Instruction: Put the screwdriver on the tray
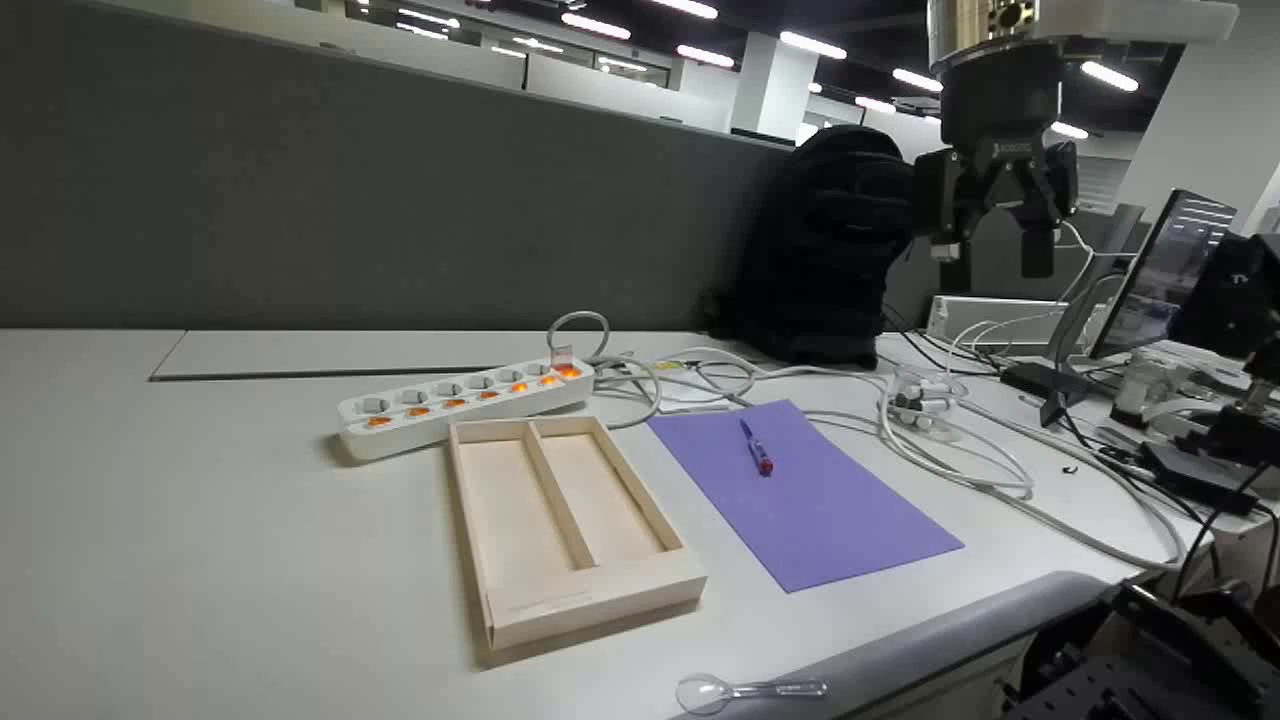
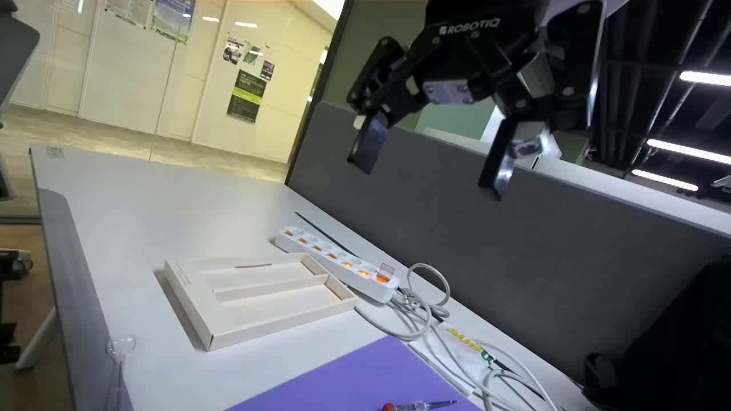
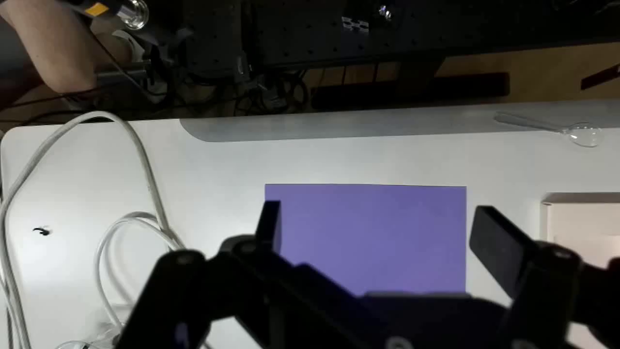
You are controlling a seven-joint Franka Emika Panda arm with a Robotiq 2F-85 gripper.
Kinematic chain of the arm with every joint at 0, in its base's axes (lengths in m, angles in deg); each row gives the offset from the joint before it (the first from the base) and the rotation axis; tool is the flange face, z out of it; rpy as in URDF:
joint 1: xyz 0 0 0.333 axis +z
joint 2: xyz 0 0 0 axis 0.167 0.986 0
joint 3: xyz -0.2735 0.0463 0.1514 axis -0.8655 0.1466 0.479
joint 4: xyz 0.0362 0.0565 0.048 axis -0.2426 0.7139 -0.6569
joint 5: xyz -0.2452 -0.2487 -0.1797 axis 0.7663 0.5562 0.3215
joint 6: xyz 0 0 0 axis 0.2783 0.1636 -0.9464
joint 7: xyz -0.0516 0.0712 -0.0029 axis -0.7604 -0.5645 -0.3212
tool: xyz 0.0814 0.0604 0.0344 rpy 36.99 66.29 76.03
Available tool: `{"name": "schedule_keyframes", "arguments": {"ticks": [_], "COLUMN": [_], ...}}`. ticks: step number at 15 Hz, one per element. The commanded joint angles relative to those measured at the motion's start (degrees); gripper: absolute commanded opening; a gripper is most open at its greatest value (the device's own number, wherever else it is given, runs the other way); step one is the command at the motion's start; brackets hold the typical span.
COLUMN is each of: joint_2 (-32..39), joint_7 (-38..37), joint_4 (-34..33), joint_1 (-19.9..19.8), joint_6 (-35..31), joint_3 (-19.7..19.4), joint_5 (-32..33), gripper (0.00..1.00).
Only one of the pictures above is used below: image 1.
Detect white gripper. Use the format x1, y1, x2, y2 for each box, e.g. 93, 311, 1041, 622
914, 0, 1244, 282

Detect wooden two-compartment tray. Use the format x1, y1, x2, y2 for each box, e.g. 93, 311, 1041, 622
445, 412, 712, 666

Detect white power strip cord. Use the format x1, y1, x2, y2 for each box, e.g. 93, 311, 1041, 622
546, 309, 765, 418

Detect white rectangular box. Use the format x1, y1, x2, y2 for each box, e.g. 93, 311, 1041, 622
926, 293, 1113, 354

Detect white power strip orange switches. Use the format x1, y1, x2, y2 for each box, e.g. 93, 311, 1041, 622
332, 354, 598, 466

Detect clear plastic spoon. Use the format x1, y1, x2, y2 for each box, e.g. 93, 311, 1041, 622
671, 673, 832, 720

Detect small clear cable adapter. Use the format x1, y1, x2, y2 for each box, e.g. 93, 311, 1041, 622
884, 370, 970, 432

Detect thin black cable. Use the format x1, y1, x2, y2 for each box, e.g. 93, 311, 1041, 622
1167, 452, 1280, 613

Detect black device on stand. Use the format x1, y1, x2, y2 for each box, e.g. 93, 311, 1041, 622
1144, 231, 1280, 510

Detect black office chair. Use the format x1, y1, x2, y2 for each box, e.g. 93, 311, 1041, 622
730, 124, 935, 370

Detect purple paper sheet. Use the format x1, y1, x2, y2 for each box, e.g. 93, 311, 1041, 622
645, 395, 970, 594

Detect laptop screen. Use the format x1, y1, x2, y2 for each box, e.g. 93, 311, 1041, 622
1094, 189, 1244, 365

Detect long white cable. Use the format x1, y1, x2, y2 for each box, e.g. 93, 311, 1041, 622
798, 370, 1191, 576

